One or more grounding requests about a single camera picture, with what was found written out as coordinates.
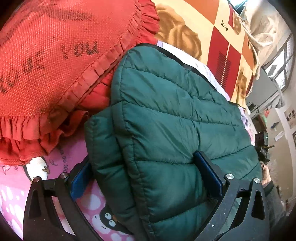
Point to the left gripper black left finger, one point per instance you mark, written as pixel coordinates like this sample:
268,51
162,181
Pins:
52,212

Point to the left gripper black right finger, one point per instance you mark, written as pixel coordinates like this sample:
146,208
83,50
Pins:
241,210

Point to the green quilted puffer jacket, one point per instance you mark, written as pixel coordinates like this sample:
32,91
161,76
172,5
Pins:
141,147

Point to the person's right hand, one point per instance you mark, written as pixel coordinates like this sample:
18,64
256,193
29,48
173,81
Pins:
266,178

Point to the grey cabinet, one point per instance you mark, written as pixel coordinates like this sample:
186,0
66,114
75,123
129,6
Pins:
265,91

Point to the pink penguin print quilt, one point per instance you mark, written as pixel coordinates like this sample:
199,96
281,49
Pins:
16,182

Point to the lavender garment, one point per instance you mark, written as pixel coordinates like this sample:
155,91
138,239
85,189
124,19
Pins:
204,70

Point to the beige curtain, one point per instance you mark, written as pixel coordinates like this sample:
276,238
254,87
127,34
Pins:
266,29

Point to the orange red checkered blanket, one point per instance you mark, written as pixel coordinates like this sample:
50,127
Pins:
213,33

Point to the red heart ruffled pillow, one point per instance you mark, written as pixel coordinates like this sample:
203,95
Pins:
57,63

